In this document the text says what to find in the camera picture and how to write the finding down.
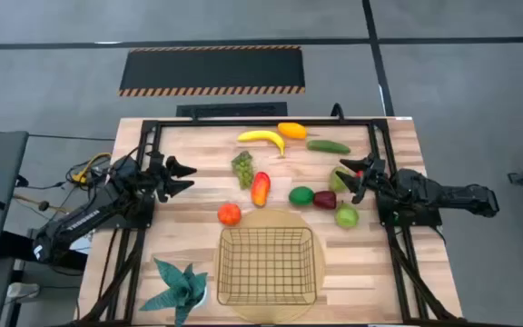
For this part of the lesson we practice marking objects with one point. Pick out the yellow banana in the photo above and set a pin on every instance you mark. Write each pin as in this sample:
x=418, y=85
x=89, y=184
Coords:
x=263, y=136

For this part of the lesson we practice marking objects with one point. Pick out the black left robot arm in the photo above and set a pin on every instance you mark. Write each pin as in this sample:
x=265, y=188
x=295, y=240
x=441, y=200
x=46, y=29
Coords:
x=84, y=218

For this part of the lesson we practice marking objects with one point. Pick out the green artificial plant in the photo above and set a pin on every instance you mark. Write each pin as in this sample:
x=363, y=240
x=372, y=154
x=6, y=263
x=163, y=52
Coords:
x=177, y=290

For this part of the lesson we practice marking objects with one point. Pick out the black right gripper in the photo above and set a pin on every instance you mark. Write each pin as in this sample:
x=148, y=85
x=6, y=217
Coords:
x=375, y=177

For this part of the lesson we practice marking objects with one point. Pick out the white printed paper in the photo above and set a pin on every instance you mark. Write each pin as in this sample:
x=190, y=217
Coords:
x=82, y=245

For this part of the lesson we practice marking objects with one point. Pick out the yellow-orange mango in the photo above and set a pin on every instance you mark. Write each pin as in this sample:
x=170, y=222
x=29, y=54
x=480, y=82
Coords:
x=292, y=130

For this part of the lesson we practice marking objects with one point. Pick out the red-orange mango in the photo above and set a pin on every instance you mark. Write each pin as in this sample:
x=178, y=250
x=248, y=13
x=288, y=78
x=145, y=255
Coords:
x=260, y=189

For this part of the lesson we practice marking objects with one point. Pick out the green grape bunch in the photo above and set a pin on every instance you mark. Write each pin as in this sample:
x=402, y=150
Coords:
x=243, y=170

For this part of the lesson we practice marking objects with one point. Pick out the green lime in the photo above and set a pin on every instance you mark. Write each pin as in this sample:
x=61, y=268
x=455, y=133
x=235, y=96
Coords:
x=301, y=196

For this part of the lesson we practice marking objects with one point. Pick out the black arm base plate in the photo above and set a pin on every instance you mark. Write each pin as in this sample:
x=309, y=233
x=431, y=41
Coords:
x=139, y=220
x=413, y=218

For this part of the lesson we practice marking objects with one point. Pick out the white plant pot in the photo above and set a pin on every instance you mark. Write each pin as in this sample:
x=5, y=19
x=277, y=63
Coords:
x=202, y=297

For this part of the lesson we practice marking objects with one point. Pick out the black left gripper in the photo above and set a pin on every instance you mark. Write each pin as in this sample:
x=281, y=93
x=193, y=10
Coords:
x=157, y=177

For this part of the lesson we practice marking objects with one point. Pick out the dark red apple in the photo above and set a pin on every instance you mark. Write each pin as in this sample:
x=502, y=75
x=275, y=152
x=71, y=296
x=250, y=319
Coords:
x=324, y=200

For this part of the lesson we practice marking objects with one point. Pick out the round woven placemat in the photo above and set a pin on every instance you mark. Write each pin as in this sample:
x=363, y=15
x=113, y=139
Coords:
x=266, y=313

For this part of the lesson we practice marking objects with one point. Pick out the black metal table frame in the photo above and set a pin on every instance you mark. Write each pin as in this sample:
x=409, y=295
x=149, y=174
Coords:
x=266, y=123

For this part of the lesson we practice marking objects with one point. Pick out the green cucumber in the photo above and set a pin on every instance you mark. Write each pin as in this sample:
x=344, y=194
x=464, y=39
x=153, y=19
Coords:
x=328, y=146

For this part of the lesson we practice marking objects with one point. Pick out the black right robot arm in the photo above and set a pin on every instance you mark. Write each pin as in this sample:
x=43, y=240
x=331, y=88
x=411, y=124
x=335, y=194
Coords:
x=438, y=193

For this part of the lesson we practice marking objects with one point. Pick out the black hazard-striped floor mat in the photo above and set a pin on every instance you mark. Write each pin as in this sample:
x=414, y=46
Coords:
x=211, y=68

